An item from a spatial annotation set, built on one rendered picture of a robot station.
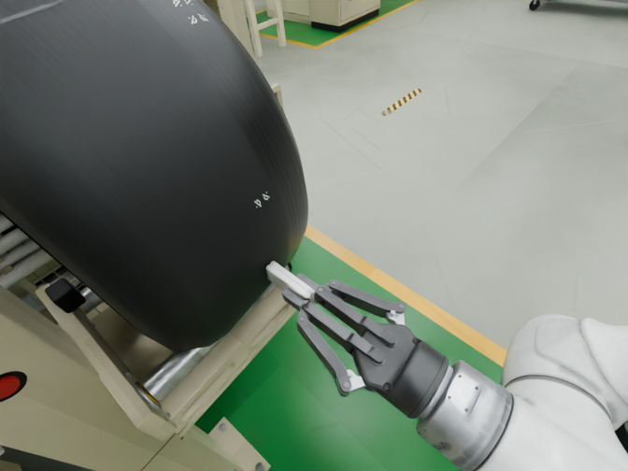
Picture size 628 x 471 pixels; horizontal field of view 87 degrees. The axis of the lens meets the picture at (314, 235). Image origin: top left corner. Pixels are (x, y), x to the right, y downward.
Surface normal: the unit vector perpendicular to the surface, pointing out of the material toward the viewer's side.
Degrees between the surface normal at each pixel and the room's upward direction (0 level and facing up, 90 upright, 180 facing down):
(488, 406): 9
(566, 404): 30
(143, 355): 0
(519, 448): 18
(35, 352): 90
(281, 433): 0
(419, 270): 0
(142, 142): 57
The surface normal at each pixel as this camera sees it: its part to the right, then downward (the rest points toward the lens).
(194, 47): 0.53, -0.16
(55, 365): 0.77, 0.42
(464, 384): 0.02, -0.61
